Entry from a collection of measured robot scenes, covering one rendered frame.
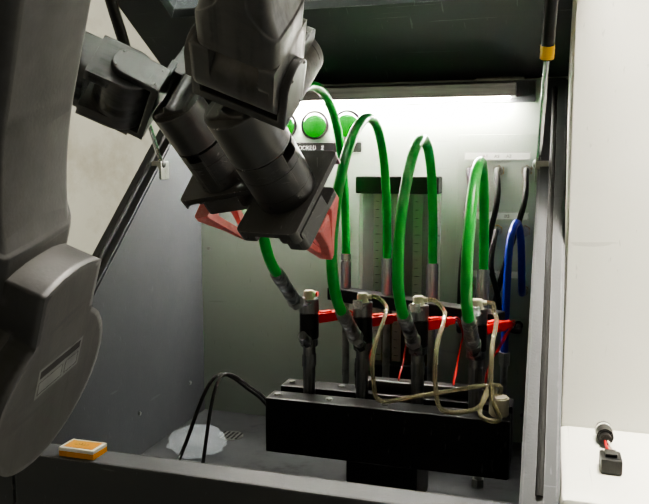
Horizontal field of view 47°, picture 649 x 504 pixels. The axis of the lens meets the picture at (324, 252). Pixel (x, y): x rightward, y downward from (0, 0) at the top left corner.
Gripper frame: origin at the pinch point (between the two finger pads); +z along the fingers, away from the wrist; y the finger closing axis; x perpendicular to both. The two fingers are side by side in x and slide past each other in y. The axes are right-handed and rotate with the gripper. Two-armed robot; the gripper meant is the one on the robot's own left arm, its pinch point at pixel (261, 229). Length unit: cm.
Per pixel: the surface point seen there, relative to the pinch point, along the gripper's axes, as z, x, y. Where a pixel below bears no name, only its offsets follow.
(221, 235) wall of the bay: 28, -29, 34
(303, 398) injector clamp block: 27.1, 7.1, 5.3
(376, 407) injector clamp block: 29.0, 7.5, -5.4
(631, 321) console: 29.1, -4.8, -38.2
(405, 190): 3.6, -7.2, -16.2
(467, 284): 11.1, 2.0, -22.7
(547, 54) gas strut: 5.6, -32.3, -31.3
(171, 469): 13.3, 25.0, 11.5
